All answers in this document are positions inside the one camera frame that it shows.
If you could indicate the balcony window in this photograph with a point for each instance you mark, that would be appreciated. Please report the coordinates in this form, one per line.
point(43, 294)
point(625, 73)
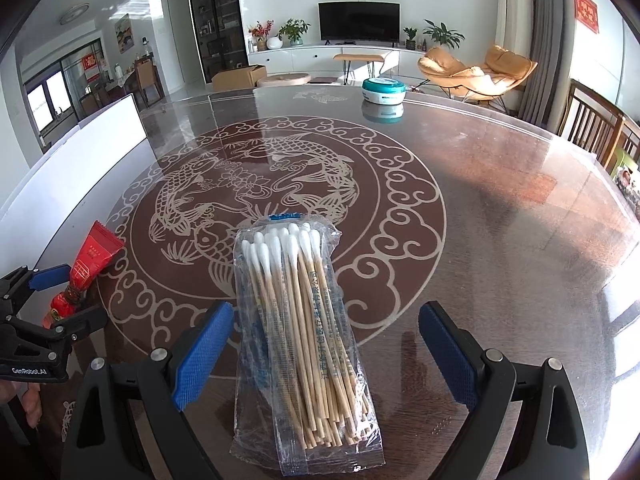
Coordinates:
point(55, 95)

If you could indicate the small potted plant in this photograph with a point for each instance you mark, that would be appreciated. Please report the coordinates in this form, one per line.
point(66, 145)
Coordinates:
point(410, 36)

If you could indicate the cardboard box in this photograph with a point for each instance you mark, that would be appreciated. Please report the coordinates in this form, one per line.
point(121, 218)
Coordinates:
point(237, 79)

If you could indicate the orange lounge chair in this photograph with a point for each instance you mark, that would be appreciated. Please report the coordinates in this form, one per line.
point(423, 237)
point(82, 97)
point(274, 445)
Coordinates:
point(505, 70)

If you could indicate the red window poster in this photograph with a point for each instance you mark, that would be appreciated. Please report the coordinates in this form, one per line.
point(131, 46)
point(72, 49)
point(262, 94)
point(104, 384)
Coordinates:
point(90, 66)

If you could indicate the black television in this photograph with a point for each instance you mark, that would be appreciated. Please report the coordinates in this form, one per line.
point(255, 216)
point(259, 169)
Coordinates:
point(360, 21)

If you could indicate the red foil packet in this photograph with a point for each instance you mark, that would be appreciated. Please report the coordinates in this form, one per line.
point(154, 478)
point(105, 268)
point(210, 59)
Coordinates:
point(92, 255)

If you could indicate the white round vase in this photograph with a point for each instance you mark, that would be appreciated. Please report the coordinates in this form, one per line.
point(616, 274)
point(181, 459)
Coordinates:
point(274, 43)

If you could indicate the grey curtain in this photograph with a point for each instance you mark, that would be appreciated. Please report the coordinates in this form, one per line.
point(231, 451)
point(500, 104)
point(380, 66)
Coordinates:
point(547, 45)

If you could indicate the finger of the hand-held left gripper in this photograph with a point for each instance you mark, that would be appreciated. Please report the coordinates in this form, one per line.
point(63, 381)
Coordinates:
point(47, 277)
point(75, 325)

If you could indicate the wooden dining chair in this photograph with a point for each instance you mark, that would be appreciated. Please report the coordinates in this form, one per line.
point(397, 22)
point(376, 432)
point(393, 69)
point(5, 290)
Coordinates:
point(590, 120)
point(630, 147)

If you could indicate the wall painting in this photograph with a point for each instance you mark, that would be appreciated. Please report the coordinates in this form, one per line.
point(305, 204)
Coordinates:
point(124, 32)

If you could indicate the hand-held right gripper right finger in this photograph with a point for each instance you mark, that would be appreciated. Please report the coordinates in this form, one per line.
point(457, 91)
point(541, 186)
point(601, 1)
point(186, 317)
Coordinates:
point(450, 355)

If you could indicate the brown chair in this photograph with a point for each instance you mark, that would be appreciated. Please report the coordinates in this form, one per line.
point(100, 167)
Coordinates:
point(149, 80)

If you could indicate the large leafy potted plant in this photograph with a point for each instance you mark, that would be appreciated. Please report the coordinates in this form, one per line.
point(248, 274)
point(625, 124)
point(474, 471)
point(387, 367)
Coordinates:
point(442, 35)

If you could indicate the wooden stool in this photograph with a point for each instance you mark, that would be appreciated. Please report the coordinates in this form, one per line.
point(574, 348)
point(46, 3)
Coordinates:
point(357, 57)

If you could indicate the red flower plant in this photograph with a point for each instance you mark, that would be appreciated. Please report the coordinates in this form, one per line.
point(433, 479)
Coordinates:
point(261, 32)

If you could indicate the person's left hand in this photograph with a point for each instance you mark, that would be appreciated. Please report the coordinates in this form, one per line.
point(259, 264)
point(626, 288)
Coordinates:
point(32, 405)

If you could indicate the cotton swab pack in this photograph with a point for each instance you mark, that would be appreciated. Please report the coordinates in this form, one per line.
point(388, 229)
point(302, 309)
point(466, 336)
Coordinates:
point(300, 335)

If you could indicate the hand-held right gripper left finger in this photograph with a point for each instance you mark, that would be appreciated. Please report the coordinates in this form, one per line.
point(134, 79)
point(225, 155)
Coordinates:
point(202, 355)

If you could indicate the round ceiling lamp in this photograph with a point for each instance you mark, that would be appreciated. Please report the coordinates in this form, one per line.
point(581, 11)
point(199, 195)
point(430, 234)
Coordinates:
point(74, 14)

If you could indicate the dark display cabinet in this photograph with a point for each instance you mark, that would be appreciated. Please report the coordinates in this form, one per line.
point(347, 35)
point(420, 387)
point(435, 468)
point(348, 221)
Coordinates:
point(217, 15)

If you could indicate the green potted plant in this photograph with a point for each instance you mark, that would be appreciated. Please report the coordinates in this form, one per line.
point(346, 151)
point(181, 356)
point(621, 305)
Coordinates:
point(294, 31)

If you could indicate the teal round container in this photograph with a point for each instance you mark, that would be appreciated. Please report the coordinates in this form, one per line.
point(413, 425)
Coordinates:
point(383, 92)

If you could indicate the red wall hanging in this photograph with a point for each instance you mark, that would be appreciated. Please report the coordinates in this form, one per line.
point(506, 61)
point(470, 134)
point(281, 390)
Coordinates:
point(586, 10)

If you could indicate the white door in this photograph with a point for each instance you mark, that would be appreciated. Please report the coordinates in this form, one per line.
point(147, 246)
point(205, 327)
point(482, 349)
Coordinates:
point(176, 42)

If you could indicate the white television cabinet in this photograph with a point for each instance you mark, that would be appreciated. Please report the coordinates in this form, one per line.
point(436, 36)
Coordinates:
point(300, 57)

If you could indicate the low round table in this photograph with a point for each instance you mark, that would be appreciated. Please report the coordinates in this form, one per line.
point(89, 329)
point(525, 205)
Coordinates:
point(285, 80)

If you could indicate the white patterned curtain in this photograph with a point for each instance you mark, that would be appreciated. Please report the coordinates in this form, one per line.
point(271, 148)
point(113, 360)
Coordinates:
point(512, 15)

